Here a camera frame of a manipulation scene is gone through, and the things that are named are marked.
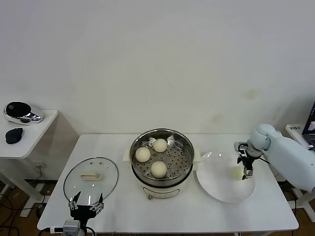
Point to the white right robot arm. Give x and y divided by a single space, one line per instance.
290 157

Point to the dark laptop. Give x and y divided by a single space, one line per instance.
310 123

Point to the cream electric pot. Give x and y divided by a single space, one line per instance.
162 190

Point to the white desk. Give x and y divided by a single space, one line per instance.
294 134

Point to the glass pot lid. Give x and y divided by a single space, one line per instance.
98 167

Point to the black rounded object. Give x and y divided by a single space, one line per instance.
13 135

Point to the steel steamer basket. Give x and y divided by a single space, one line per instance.
177 159

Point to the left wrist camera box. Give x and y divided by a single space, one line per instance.
71 226

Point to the white side table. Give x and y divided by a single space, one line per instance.
37 137

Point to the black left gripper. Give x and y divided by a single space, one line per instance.
82 212

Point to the white steamed baozi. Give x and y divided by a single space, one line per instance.
236 173
158 169
160 145
143 155

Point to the white round plate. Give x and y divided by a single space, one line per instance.
216 177

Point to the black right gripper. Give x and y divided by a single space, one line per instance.
248 163

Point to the chrome and black device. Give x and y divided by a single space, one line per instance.
17 108

